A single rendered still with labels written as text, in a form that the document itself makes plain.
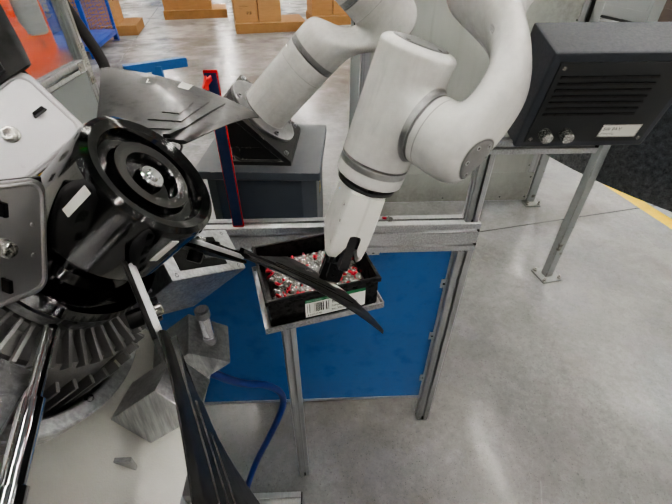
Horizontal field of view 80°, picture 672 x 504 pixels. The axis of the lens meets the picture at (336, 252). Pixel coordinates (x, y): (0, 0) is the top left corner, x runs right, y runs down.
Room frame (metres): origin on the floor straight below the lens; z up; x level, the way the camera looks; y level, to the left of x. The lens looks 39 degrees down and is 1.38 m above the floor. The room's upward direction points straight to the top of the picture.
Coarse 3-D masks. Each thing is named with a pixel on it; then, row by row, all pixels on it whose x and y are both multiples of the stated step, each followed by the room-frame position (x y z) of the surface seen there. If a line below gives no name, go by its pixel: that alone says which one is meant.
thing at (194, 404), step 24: (168, 336) 0.19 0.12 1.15; (168, 360) 0.17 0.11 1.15; (192, 384) 0.18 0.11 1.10; (192, 408) 0.15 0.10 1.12; (192, 432) 0.13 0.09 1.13; (192, 456) 0.11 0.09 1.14; (216, 456) 0.13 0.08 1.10; (192, 480) 0.10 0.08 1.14; (216, 480) 0.11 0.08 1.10; (240, 480) 0.15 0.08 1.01
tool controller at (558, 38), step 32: (544, 32) 0.77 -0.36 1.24; (576, 32) 0.77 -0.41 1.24; (608, 32) 0.77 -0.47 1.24; (640, 32) 0.77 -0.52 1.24; (544, 64) 0.73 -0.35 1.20; (576, 64) 0.70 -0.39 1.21; (608, 64) 0.71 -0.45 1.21; (640, 64) 0.71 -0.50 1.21; (544, 96) 0.72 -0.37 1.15; (576, 96) 0.72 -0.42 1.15; (608, 96) 0.72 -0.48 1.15; (640, 96) 0.72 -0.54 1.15; (512, 128) 0.78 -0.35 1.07; (544, 128) 0.74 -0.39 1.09; (576, 128) 0.74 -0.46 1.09; (608, 128) 0.74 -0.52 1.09; (640, 128) 0.75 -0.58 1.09
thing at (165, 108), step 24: (120, 72) 0.62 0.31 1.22; (120, 96) 0.54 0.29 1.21; (144, 96) 0.56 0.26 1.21; (168, 96) 0.56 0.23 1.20; (192, 96) 0.59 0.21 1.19; (216, 96) 0.63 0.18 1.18; (144, 120) 0.47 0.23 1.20; (168, 120) 0.48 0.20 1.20; (192, 120) 0.49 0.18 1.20; (216, 120) 0.52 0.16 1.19; (240, 120) 0.56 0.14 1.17
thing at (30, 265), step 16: (0, 192) 0.23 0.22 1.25; (16, 192) 0.24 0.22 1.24; (32, 192) 0.25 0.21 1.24; (16, 208) 0.23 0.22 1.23; (32, 208) 0.24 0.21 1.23; (0, 224) 0.22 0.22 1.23; (16, 224) 0.23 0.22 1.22; (32, 224) 0.24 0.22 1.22; (16, 240) 0.22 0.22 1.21; (32, 240) 0.23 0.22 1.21; (16, 256) 0.22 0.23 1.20; (32, 256) 0.23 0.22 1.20; (0, 272) 0.21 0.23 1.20; (16, 272) 0.21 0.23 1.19; (32, 272) 0.22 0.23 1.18; (0, 288) 0.20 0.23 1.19; (16, 288) 0.21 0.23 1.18; (32, 288) 0.22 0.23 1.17; (0, 304) 0.20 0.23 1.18
